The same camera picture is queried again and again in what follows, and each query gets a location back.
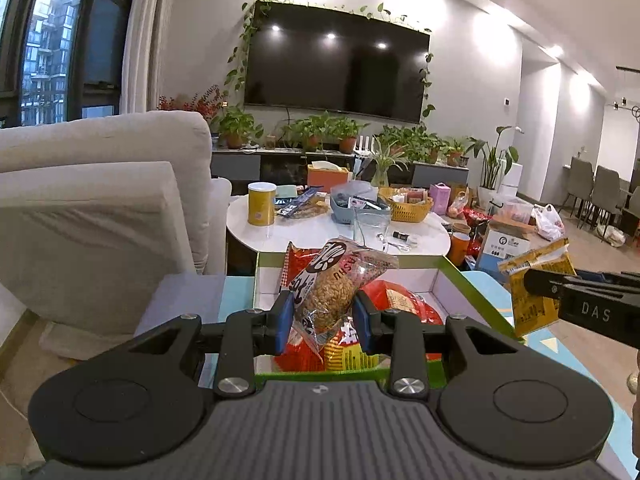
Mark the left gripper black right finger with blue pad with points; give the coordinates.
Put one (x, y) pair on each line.
(399, 335)

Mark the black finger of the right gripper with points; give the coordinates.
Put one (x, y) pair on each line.
(604, 303)

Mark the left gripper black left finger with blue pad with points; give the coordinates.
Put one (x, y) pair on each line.
(244, 336)

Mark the red round-logo snack bag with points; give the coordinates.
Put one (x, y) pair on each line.
(386, 295)

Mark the yellow snack packet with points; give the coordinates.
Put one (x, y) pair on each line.
(534, 280)

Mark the clear grain snack bag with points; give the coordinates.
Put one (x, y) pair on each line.
(323, 291)

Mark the green cardboard box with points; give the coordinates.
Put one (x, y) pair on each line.
(431, 287)

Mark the red rectangular snack packet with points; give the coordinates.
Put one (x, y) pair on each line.
(295, 261)

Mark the white plastic bag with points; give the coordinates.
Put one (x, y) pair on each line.
(549, 224)

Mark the white round coffee table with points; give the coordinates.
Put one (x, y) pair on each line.
(432, 239)

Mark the grey dining chair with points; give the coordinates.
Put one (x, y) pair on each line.
(579, 184)
(604, 197)

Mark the orange cup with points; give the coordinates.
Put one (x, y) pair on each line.
(459, 244)

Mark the clear glass pitcher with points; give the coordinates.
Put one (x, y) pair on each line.
(371, 226)

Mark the yellow woven basket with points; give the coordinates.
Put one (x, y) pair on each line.
(408, 205)

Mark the blue white cardboard box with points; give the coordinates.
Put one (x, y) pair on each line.
(499, 246)

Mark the dark blue snack packet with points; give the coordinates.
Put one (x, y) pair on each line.
(295, 204)

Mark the blue plastic basket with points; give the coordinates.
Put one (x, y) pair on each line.
(346, 199)

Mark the yellow canister white lid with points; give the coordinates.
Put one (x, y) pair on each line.
(260, 203)

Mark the pink carton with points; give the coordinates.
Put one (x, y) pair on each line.
(439, 193)

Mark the orange tissue box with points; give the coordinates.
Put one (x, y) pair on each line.
(325, 175)

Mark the tall leafy floor plant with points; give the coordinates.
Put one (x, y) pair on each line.
(497, 162)

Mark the beige sofa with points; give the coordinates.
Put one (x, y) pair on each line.
(96, 212)

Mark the potted green plant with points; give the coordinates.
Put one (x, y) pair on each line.
(236, 127)
(346, 131)

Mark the red flower vase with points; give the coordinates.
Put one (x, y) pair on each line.
(208, 104)

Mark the wall-mounted black television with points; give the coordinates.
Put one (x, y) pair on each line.
(334, 61)

